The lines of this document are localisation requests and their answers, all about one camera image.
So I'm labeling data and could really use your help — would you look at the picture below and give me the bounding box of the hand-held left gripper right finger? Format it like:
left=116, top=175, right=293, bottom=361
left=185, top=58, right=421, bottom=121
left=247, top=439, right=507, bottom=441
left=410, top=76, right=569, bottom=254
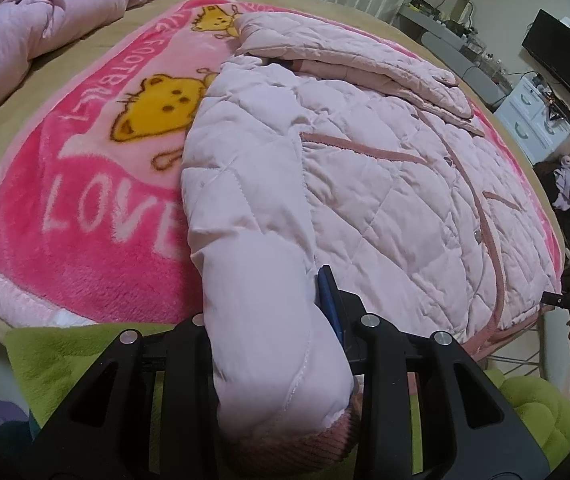
left=316, top=265, right=551, bottom=480

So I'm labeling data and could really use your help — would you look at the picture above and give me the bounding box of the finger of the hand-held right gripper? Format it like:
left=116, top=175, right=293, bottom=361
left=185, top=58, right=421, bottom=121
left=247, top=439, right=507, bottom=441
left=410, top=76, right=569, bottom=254
left=540, top=291, right=570, bottom=312

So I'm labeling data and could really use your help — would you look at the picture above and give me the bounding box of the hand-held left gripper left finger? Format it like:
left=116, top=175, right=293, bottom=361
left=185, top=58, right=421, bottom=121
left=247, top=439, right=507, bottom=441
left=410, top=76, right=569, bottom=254
left=27, top=312, right=236, bottom=480

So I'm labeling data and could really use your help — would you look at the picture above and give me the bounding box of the pink quilted jacket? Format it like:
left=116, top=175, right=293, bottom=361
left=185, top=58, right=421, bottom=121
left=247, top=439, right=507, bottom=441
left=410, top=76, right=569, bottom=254
left=180, top=11, right=563, bottom=461

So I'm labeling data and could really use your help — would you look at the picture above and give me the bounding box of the dark clothes heap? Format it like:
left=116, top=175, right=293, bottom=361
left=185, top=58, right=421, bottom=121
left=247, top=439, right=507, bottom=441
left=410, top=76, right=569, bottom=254
left=532, top=159, right=570, bottom=247

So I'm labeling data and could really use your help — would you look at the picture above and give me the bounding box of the lilac garment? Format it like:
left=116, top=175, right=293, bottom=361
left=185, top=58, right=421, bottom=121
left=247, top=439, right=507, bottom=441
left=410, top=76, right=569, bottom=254
left=552, top=155, right=570, bottom=212

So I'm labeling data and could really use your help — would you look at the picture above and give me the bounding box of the green knotted cushion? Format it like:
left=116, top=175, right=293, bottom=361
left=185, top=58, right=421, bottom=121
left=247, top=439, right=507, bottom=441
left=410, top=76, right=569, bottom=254
left=485, top=374, right=570, bottom=462

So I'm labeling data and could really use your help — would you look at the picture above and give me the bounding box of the green fleece cloth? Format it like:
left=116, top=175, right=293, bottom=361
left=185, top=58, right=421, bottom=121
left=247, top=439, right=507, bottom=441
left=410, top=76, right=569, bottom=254
left=4, top=322, right=216, bottom=427

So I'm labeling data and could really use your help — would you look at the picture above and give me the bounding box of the pink printed blanket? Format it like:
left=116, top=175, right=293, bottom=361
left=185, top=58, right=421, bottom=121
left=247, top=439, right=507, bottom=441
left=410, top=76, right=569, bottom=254
left=0, top=0, right=564, bottom=332

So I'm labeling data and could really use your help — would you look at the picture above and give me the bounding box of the white drawer cabinet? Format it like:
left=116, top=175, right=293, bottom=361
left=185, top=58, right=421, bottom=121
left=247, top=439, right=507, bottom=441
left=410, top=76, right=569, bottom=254
left=492, top=77, right=570, bottom=164

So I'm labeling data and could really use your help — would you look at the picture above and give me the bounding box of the black television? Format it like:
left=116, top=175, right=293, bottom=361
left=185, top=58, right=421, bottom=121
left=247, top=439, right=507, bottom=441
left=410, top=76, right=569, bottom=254
left=522, top=9, right=570, bottom=107

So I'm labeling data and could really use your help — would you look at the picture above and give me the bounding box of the grey desk with clutter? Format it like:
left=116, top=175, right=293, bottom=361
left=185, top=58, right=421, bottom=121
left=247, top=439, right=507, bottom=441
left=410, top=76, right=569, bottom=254
left=397, top=0, right=514, bottom=107

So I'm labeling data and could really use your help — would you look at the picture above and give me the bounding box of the bed with beige sheet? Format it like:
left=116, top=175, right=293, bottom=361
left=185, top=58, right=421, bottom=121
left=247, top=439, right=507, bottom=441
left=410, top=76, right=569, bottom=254
left=0, top=0, right=570, bottom=353

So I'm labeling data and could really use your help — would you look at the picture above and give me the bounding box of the pink comforter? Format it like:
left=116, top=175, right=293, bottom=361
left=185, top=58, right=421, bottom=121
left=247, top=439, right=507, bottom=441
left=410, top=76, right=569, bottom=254
left=0, top=0, right=202, bottom=132

